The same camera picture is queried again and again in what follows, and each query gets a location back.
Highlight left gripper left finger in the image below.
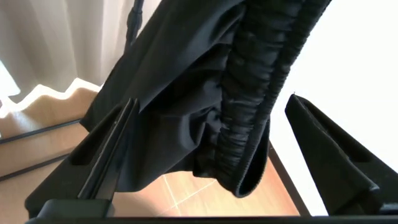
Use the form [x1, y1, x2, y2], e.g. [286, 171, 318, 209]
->
[24, 98, 140, 219]

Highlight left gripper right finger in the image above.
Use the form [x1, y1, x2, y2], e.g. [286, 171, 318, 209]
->
[284, 93, 398, 218]

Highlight black garment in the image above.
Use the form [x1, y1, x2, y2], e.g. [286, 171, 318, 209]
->
[80, 0, 333, 198]

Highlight black clothes rack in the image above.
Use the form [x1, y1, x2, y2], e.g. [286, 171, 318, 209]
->
[0, 0, 146, 182]

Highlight beige curtain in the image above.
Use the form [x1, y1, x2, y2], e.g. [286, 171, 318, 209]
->
[0, 0, 162, 103]

